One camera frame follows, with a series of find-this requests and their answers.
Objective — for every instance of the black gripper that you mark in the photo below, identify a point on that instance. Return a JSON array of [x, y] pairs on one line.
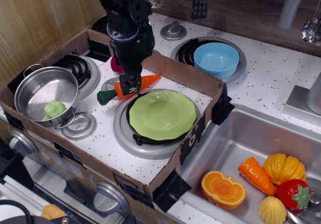
[[130, 54]]

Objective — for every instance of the orange toy carrot green stem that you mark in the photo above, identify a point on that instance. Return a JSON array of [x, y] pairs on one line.
[[105, 96]]

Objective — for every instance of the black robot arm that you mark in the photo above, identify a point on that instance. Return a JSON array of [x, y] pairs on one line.
[[131, 38]]

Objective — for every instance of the light green plastic plate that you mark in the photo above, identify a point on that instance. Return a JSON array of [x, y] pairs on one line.
[[162, 114]]

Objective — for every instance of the black burner under plate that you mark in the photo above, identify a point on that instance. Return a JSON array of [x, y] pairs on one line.
[[140, 139]]

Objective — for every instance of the orange toy carrot piece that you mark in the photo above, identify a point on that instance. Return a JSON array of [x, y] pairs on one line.
[[257, 176]]

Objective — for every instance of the dark red toy pepper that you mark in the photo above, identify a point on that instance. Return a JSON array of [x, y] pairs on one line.
[[115, 66]]

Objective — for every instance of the grey stove knob middle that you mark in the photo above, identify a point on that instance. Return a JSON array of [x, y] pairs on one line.
[[109, 85]]

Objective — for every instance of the grey stove knob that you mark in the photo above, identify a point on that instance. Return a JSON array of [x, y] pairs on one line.
[[80, 127], [109, 85], [173, 32]]

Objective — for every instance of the black burner front left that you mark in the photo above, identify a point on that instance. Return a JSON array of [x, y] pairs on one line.
[[77, 66]]

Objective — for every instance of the grey stove knob front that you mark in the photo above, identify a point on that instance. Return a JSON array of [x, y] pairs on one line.
[[80, 127]]

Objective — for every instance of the black burner back right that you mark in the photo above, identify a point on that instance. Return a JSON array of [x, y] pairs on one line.
[[184, 52]]

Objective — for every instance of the black burner back left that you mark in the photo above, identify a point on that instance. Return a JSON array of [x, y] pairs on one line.
[[100, 25]]

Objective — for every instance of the grey stove knob back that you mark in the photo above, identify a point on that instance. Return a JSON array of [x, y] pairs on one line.
[[173, 32]]

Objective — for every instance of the green toy vegetable in pot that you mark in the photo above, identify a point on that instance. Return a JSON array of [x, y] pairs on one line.
[[53, 109]]

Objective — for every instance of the small steel pot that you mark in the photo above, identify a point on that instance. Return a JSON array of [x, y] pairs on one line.
[[44, 86]]

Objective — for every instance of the blue plastic bowl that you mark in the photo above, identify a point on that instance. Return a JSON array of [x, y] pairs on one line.
[[218, 59]]

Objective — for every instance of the hanging slotted spatula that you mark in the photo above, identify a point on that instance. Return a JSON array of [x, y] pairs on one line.
[[199, 9]]

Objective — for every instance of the grey oven dial right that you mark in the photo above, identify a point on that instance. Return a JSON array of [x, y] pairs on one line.
[[108, 200]]

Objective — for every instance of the grey oven dial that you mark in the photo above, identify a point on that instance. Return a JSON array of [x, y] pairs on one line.
[[22, 144], [108, 200]]

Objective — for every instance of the grey oven dial left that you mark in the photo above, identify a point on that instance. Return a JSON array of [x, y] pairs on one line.
[[22, 144]]

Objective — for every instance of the black device bottom left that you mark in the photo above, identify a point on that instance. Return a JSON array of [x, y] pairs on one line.
[[12, 165]]

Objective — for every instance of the orange toy pumpkin half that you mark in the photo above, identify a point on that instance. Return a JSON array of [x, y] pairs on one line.
[[222, 191]]

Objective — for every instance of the yellow toy pumpkin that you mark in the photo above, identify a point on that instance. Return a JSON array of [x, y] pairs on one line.
[[281, 168]]

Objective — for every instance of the hanging silver ladle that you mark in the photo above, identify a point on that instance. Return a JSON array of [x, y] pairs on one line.
[[311, 30]]

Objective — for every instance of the yellow toy corn piece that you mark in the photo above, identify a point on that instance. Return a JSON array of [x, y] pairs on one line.
[[272, 211]]

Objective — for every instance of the red toy strawberry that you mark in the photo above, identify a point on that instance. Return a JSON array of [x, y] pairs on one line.
[[295, 194]]

